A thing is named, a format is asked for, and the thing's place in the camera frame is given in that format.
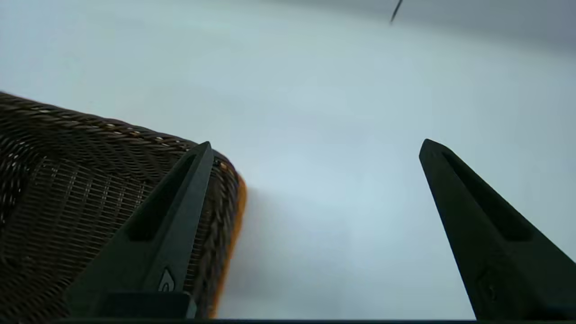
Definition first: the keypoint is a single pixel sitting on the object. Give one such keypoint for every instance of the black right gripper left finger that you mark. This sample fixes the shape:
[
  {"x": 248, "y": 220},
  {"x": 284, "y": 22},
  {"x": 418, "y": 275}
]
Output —
[{"x": 157, "y": 243}]

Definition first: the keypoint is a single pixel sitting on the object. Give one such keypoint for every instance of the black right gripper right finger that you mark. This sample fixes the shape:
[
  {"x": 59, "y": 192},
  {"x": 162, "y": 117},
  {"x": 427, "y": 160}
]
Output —
[{"x": 490, "y": 243}]

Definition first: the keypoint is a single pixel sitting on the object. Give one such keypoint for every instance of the orange wicker basket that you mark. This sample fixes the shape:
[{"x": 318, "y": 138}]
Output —
[{"x": 234, "y": 234}]

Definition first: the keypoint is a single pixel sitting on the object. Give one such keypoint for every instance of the dark brown wicker basket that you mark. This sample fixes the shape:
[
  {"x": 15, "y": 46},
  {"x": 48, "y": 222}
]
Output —
[{"x": 67, "y": 207}]

